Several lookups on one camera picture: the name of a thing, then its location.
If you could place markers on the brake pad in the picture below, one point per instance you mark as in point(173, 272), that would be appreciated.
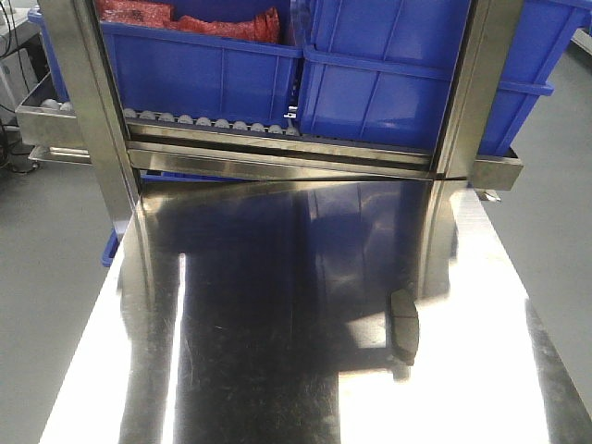
point(404, 326)

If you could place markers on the roller conveyor track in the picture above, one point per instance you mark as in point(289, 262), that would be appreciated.
point(202, 123)

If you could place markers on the right blue plastic bin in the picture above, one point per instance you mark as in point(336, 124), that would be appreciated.
point(381, 71)

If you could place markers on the red mesh bag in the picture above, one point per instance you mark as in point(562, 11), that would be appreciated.
point(263, 28)

